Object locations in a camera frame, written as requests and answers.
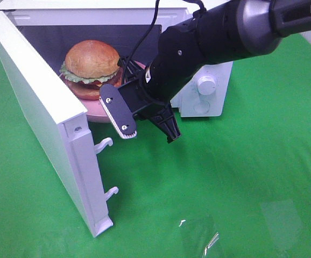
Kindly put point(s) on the burger with lettuce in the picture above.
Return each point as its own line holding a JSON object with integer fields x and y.
{"x": 88, "y": 65}

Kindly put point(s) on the white microwave door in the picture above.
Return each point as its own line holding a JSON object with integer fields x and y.
{"x": 58, "y": 120}

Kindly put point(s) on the white microwave oven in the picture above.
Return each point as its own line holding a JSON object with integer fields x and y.
{"x": 36, "y": 35}

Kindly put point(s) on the green table cover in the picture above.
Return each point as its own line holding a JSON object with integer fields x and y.
{"x": 249, "y": 170}

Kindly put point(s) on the pink round plate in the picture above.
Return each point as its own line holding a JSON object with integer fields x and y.
{"x": 96, "y": 111}

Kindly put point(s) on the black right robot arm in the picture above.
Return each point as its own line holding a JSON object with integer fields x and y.
{"x": 231, "y": 31}

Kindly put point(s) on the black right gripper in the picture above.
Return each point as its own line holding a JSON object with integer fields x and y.
{"x": 141, "y": 104}

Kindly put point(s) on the clear tape patch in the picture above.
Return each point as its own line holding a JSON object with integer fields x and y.
{"x": 200, "y": 238}

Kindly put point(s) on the lower white dial knob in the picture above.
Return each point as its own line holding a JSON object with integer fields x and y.
{"x": 206, "y": 85}

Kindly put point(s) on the round white door button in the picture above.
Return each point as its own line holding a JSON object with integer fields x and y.
{"x": 202, "y": 107}

